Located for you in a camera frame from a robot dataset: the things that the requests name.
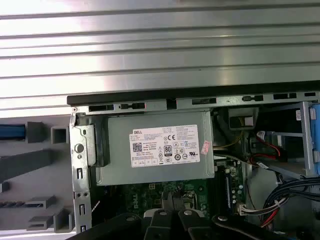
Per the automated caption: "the black open PC case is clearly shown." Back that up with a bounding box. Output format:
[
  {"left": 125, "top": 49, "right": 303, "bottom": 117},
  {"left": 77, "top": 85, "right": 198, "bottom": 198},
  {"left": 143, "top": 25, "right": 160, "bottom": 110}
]
[{"left": 66, "top": 86, "right": 320, "bottom": 240}]

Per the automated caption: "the hard disk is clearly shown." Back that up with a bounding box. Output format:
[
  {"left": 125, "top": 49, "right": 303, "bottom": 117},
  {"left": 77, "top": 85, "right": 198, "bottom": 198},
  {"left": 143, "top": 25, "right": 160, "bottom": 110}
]
[{"left": 0, "top": 124, "right": 26, "bottom": 140}]

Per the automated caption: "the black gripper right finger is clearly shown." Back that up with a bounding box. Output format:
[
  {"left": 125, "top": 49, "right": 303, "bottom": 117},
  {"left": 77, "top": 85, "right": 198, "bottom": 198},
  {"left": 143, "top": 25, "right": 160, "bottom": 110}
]
[{"left": 174, "top": 191, "right": 283, "bottom": 240}]

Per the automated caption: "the grey power supply unit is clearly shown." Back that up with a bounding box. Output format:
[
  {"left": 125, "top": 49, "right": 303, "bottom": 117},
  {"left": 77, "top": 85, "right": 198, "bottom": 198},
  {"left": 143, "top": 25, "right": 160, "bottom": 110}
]
[{"left": 96, "top": 111, "right": 215, "bottom": 186}]

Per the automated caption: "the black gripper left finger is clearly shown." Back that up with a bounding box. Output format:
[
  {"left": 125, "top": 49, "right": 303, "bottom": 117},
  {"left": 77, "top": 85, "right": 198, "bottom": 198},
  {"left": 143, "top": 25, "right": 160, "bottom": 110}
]
[{"left": 69, "top": 191, "right": 177, "bottom": 240}]

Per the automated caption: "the blue plastic drive latch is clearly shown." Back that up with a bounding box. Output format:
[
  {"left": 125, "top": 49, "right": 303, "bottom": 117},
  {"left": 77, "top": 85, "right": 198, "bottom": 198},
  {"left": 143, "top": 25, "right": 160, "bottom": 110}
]
[{"left": 308, "top": 104, "right": 320, "bottom": 176}]

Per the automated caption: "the black wire bundle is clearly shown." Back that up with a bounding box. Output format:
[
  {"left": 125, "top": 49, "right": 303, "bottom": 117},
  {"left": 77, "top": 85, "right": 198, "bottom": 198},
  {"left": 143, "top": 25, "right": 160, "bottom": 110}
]
[{"left": 261, "top": 178, "right": 320, "bottom": 226}]

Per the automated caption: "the grey metal drive cage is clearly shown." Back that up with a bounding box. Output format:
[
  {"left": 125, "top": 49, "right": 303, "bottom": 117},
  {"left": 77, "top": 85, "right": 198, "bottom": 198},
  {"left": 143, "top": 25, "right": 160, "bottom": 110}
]
[{"left": 298, "top": 101, "right": 320, "bottom": 177}]

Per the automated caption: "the green motherboard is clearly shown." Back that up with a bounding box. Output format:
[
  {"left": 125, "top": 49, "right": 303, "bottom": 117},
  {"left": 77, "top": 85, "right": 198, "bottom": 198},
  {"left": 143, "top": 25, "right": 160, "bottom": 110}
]
[{"left": 119, "top": 159, "right": 251, "bottom": 221}]

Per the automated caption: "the RAM stick with black chips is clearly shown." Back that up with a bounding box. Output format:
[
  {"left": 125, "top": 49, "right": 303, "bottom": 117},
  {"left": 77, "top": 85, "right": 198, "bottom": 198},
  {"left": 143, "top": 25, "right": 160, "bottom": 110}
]
[{"left": 224, "top": 172, "right": 233, "bottom": 212}]

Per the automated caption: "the grey parts rack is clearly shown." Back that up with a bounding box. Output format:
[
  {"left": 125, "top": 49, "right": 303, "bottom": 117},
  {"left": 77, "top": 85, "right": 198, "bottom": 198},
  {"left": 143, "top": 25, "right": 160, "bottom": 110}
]
[{"left": 0, "top": 116, "right": 74, "bottom": 238}]

